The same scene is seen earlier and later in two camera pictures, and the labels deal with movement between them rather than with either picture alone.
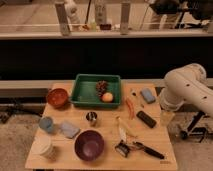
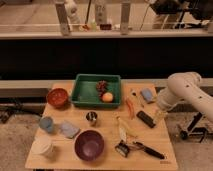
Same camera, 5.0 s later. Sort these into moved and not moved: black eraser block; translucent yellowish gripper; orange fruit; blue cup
Moved: translucent yellowish gripper
Not moved: black eraser block; orange fruit; blue cup
